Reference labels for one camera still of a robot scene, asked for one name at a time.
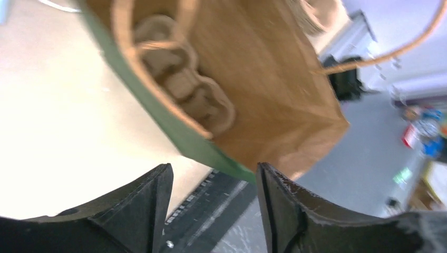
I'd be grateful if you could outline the green paper bag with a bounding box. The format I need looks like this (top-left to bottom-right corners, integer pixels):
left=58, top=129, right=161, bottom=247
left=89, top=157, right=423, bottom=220
left=75, top=0, right=447, bottom=184

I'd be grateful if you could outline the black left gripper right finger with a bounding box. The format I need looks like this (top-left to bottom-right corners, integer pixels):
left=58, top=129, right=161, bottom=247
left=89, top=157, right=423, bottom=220
left=256, top=163, right=446, bottom=252

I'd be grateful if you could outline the brown pulp cup carrier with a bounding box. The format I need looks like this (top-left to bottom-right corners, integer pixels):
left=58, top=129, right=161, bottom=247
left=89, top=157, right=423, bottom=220
left=133, top=14, right=236, bottom=138

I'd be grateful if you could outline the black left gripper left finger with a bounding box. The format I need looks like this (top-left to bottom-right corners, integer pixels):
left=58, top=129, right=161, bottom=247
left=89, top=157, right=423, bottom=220
left=1, top=164, right=173, bottom=252

